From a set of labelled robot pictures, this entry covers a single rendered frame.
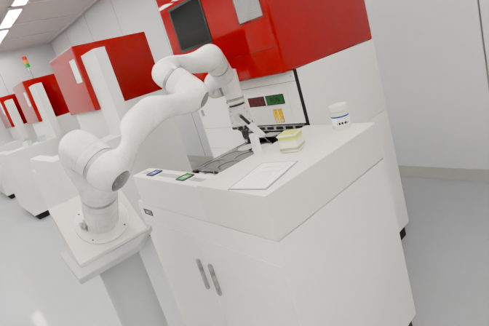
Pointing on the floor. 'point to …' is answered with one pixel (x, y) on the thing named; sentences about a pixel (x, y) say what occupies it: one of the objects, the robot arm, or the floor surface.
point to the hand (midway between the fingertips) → (245, 134)
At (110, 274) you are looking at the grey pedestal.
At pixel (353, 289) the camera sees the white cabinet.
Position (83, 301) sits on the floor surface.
